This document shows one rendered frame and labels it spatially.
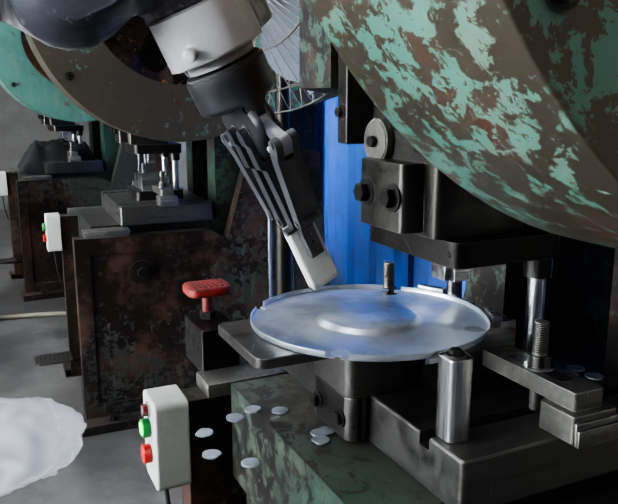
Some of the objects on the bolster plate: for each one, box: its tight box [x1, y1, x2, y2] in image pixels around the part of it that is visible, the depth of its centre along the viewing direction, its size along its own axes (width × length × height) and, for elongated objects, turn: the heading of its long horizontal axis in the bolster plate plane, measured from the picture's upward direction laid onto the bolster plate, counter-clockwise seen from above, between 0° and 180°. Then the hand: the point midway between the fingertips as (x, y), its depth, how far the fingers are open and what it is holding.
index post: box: [435, 347, 473, 444], centre depth 74 cm, size 3×3×10 cm
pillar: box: [523, 278, 546, 353], centre depth 89 cm, size 2×2×14 cm
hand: (310, 252), depth 72 cm, fingers closed
